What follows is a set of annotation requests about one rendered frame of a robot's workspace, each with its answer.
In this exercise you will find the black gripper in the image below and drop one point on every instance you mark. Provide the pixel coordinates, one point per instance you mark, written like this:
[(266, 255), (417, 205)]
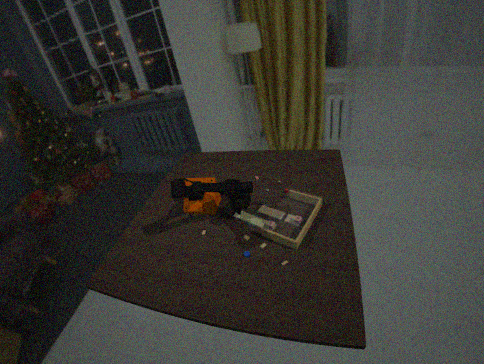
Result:
[(230, 211)]

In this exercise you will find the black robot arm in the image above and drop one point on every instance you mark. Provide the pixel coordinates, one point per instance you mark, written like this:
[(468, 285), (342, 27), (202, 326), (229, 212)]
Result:
[(196, 191)]

